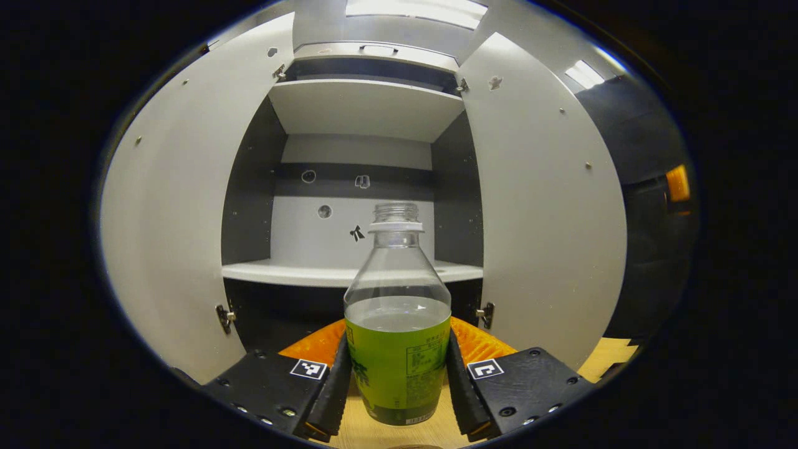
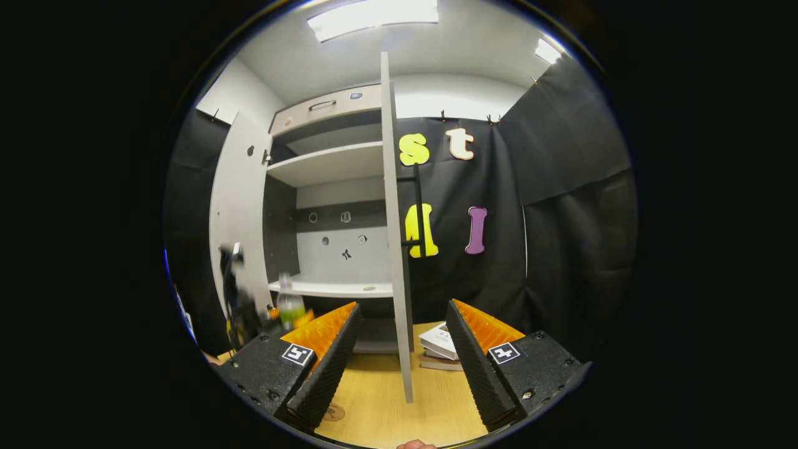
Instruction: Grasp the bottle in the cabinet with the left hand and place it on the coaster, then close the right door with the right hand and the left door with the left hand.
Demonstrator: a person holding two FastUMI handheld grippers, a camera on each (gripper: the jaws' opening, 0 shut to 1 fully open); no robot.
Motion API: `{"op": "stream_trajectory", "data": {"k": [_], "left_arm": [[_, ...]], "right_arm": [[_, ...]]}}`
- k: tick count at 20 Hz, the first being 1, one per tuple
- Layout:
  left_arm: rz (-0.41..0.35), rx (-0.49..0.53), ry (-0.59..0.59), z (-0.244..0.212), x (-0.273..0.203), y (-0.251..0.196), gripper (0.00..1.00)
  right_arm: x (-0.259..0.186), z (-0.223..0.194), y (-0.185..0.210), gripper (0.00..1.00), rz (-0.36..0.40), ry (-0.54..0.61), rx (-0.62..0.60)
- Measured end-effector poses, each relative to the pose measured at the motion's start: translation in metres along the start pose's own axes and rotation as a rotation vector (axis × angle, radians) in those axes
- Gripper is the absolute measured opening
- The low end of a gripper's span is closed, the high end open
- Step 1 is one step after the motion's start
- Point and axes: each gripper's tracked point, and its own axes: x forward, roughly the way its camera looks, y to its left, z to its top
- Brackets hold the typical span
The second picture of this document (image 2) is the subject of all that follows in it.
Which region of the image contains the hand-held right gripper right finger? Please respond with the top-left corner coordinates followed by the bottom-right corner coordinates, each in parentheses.
top-left (445, 299), bottom-right (593, 433)

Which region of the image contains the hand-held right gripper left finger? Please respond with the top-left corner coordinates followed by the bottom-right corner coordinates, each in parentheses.
top-left (217, 301), bottom-right (364, 432)

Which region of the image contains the green label plastic bottle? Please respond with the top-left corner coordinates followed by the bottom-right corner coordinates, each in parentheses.
top-left (277, 273), bottom-right (307, 331)

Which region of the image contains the grey cabinet door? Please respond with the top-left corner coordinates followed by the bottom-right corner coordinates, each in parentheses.
top-left (209, 111), bottom-right (275, 319)
top-left (380, 52), bottom-right (415, 404)

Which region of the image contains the grey white cabinet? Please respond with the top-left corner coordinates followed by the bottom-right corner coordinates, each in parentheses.
top-left (262, 84), bottom-right (400, 356)

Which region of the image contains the white cabinet shelf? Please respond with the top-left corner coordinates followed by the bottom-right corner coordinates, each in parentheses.
top-left (267, 141), bottom-right (384, 188)
top-left (268, 278), bottom-right (395, 299)

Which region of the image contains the grey cabinet drawer front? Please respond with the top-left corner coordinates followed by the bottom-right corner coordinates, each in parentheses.
top-left (269, 85), bottom-right (382, 138)

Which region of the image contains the brown book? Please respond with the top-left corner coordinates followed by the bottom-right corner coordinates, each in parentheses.
top-left (421, 354), bottom-right (465, 372)

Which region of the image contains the white book with dark photo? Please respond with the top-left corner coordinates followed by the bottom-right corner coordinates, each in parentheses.
top-left (418, 321), bottom-right (462, 361)

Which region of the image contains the black backdrop cloth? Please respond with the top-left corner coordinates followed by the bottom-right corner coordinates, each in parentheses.
top-left (163, 56), bottom-right (638, 369)

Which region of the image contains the ceiling light panel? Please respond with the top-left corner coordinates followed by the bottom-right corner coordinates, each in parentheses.
top-left (535, 37), bottom-right (563, 65)
top-left (307, 0), bottom-right (440, 43)

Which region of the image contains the black door handle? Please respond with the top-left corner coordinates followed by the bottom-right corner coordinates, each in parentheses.
top-left (397, 163), bottom-right (428, 258)

